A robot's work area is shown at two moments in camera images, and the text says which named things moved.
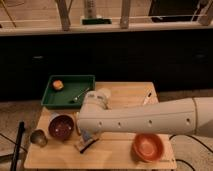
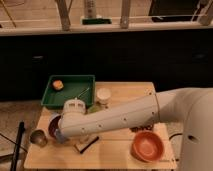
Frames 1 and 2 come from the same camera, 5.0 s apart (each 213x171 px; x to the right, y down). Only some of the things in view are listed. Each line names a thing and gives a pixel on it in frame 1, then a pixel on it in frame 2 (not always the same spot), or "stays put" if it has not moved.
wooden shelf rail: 100,30 stays put
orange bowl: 147,147 stays put
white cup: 104,93 stays put
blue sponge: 86,135 to 61,139
